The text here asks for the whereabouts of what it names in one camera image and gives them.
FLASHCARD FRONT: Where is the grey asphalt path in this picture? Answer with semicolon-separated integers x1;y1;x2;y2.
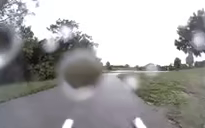
0;70;178;128

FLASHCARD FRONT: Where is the robot's own part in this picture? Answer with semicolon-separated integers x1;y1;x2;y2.
133;116;148;128
61;118;75;128

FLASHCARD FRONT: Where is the distant row of trees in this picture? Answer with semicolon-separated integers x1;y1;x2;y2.
103;57;205;72

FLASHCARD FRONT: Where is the grass slope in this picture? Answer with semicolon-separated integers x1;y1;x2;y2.
118;65;205;128

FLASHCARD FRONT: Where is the grass verge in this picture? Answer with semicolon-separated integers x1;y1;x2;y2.
0;78;59;106

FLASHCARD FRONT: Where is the large tree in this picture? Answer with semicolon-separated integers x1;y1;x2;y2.
174;7;205;64

